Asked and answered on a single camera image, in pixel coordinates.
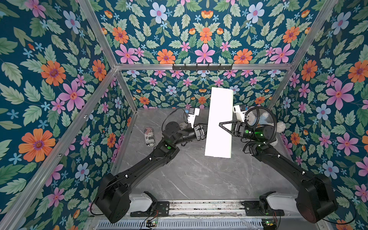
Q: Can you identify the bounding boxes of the white teddy bear blue hoodie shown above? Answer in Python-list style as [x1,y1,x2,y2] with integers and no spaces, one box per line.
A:
[246,110,286,133]

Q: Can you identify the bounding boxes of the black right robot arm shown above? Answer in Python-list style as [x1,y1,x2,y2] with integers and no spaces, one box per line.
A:
[219,121,338,223]

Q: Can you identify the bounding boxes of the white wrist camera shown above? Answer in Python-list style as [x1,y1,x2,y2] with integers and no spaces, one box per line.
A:
[185,107,200,128]
[233,105,248,122]

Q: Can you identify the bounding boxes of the black hook rail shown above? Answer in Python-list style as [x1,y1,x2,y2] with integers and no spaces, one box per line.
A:
[172,64,233,71]

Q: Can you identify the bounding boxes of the aluminium front rail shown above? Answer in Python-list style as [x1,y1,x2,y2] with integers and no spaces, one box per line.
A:
[89,199,325,219]

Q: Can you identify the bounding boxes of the light green rectangular paper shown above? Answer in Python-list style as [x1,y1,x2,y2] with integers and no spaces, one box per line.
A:
[205,87,233,159]

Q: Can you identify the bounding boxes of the circuit board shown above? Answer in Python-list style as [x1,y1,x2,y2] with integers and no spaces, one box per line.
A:
[146,220,158,228]
[262,219,277,230]

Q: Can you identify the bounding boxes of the left circuit board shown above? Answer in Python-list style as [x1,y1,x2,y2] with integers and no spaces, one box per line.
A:
[146,220,158,228]

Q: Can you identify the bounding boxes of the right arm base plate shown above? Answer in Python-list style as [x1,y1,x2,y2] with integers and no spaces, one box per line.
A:
[241,200,285,217]

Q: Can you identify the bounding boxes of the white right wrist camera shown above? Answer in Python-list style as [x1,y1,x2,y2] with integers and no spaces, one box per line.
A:
[233,105,248,122]

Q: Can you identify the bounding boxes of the striped drink can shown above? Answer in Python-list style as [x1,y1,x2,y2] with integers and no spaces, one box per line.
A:
[144,127,155,147]

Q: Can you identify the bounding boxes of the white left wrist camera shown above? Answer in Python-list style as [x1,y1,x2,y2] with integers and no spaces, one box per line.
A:
[185,107,200,128]

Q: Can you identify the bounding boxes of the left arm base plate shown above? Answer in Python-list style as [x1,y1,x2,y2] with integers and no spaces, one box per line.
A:
[130,201,170,217]

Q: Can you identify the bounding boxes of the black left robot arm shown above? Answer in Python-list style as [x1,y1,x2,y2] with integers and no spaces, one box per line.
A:
[93,122,208,223]

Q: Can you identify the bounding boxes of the right circuit board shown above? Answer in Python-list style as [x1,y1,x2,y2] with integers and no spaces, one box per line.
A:
[262,219,277,230]

